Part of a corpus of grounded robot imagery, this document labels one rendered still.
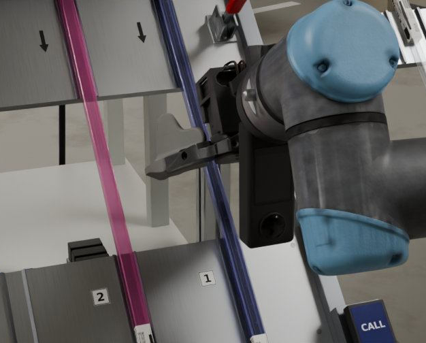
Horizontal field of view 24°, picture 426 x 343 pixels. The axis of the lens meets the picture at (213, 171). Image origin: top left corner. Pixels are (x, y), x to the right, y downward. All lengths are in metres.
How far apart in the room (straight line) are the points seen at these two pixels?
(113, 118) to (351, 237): 1.12
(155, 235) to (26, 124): 2.38
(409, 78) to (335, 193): 3.77
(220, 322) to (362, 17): 0.39
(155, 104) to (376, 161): 0.82
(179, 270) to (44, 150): 2.64
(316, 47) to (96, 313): 0.39
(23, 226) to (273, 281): 0.66
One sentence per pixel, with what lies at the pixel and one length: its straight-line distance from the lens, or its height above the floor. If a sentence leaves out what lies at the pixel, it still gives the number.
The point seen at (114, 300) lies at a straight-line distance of 0.98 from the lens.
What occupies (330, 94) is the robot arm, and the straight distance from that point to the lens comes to 0.70.
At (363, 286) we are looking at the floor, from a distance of 2.70.
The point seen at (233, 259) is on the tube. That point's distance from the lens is 1.00.
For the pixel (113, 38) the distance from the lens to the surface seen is 1.11.
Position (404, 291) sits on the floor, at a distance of 2.69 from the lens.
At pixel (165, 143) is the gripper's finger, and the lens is 0.96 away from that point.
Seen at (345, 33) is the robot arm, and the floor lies 1.13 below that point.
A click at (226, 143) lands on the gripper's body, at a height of 0.99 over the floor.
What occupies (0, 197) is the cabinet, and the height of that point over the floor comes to 0.62.
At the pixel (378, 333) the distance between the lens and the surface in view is 0.99.
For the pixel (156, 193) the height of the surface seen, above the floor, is 0.68.
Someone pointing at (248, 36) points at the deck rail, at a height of 1.01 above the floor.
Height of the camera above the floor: 1.31
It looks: 23 degrees down
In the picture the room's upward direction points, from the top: straight up
